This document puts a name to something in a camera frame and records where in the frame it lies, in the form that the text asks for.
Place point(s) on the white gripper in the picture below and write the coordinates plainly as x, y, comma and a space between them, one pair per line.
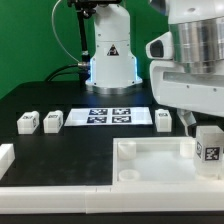
203, 93

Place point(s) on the white square tabletop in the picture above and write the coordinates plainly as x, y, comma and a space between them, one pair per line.
154, 159

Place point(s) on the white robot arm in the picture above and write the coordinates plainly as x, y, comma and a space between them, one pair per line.
187, 68

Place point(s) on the white sheet with markers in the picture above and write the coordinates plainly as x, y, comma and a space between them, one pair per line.
109, 116

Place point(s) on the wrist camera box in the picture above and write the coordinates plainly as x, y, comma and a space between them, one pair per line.
161, 48

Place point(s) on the white front rail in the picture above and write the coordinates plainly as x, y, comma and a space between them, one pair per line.
201, 196

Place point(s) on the white rail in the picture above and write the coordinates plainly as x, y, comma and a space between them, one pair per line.
7, 157
201, 196

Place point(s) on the white left rail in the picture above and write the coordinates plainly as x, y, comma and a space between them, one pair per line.
7, 157

